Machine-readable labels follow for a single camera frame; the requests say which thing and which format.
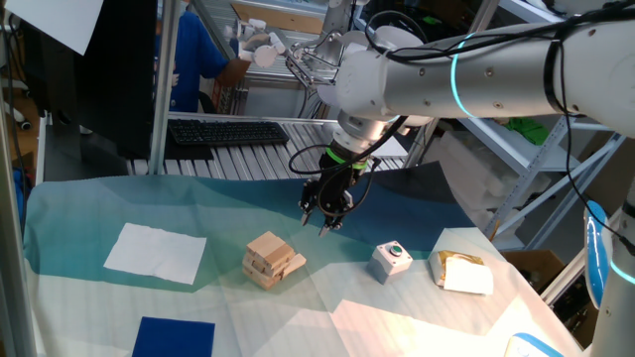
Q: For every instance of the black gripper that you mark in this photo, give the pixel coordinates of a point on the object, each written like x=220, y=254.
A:
x=335, y=183

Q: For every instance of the protruding wooden Jenga block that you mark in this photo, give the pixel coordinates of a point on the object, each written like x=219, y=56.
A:
x=296, y=262

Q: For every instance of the wooden Jenga tower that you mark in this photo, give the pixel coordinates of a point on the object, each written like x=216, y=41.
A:
x=268, y=248

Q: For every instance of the white green button box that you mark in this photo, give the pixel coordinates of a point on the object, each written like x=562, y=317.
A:
x=387, y=265

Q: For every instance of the black keyboard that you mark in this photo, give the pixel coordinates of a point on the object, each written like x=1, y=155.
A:
x=228, y=133

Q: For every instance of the teal white tablecloth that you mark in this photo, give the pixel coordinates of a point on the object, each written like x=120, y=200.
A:
x=198, y=198

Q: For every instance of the gold tissue pack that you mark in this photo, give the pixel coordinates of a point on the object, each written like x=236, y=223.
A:
x=466, y=277

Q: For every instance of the white haptic control device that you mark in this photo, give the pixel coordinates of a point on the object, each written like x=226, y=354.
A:
x=265, y=55

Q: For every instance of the white paper sheet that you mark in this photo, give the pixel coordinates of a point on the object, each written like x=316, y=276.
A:
x=154, y=253

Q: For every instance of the wooden board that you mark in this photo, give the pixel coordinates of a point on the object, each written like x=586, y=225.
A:
x=292, y=20

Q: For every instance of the blue square sheet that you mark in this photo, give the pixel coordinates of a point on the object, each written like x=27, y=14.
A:
x=173, y=339

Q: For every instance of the person in blue shirt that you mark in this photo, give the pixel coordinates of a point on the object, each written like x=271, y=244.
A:
x=191, y=59

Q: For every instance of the white metal shelf rack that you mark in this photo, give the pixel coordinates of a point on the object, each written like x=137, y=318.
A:
x=516, y=144

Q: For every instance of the brown cardboard box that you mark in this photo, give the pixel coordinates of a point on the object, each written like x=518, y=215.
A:
x=533, y=265

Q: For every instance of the green cloth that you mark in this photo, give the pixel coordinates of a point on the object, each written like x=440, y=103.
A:
x=528, y=130

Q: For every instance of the black monitor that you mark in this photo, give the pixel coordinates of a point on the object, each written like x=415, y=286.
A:
x=114, y=74

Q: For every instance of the white paper on monitor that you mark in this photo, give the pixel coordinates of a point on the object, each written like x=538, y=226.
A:
x=54, y=20

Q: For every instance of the aluminium frame post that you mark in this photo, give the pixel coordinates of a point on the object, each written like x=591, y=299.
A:
x=12, y=248
x=565, y=275
x=483, y=15
x=166, y=74

